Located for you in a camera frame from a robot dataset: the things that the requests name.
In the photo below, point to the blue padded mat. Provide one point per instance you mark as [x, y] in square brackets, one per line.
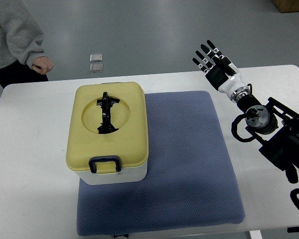
[190, 180]

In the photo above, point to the yellow box lid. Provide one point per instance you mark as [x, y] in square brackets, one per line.
[108, 128]

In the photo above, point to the lower metal floor plate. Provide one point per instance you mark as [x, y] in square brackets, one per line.
[96, 68]

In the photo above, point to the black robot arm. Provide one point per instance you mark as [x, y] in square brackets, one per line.
[273, 125]

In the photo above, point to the metal floor plate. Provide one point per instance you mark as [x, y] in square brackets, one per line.
[96, 57]
[96, 68]

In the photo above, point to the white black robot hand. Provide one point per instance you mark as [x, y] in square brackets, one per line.
[221, 73]

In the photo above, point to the upper metal floor plate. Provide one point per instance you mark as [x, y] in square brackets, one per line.
[96, 57]

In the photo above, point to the white storage box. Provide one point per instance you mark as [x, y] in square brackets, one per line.
[109, 174]

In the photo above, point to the brown cardboard box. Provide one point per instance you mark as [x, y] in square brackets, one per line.
[287, 6]

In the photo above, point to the black trousers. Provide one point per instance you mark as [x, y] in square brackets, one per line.
[17, 73]

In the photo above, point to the person's hand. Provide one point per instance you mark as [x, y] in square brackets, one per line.
[42, 65]

